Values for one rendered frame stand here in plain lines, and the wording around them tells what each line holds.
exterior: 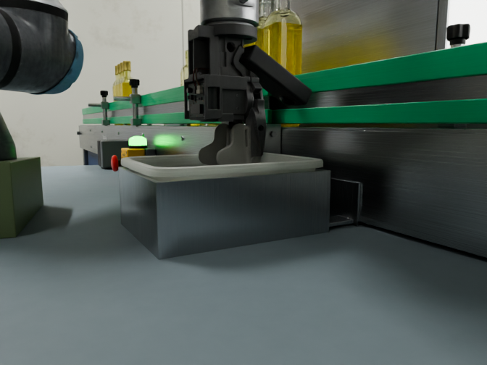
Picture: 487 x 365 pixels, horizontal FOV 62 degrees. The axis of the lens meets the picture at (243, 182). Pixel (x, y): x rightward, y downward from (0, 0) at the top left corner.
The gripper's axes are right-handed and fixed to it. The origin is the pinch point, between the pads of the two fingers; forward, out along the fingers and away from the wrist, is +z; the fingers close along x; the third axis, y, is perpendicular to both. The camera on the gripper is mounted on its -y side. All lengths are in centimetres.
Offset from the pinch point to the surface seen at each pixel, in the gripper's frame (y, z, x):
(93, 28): -36, -89, -335
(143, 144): 0, -3, -51
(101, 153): 5, 1, -77
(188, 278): 14.5, 5.5, 16.5
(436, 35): -30.3, -21.6, 6.1
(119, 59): -56, -65, -331
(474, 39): -30.4, -19.9, 12.1
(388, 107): -13.9, -10.1, 12.1
